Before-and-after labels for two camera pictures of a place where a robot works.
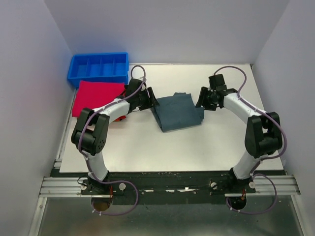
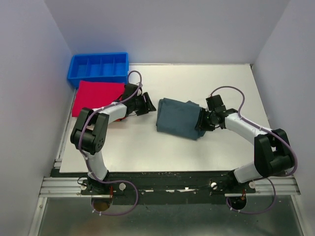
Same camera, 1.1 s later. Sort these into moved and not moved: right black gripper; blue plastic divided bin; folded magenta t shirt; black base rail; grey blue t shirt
Moved: grey blue t shirt; right black gripper
Not moved: black base rail; folded magenta t shirt; blue plastic divided bin
